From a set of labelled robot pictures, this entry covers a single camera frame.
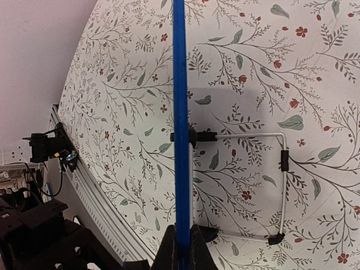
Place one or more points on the floral patterned table mat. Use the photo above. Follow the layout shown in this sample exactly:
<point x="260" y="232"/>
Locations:
<point x="278" y="81"/>

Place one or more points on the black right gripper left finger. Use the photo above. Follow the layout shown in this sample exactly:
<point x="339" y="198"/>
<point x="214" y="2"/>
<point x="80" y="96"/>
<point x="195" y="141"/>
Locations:
<point x="167" y="254"/>

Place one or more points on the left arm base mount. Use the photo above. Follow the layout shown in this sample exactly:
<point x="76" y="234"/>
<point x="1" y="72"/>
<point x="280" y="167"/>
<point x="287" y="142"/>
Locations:
<point x="54" y="144"/>

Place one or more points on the small blue-framed whiteboard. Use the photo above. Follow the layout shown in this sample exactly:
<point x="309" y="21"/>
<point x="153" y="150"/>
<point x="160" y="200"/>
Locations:
<point x="181" y="140"/>

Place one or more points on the front aluminium rail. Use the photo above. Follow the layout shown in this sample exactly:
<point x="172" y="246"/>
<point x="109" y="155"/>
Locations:
<point x="117" y="178"/>

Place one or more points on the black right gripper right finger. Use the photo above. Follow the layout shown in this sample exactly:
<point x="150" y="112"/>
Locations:
<point x="199" y="254"/>

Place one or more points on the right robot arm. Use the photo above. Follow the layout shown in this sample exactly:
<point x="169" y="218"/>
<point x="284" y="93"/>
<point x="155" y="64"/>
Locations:
<point x="37" y="236"/>

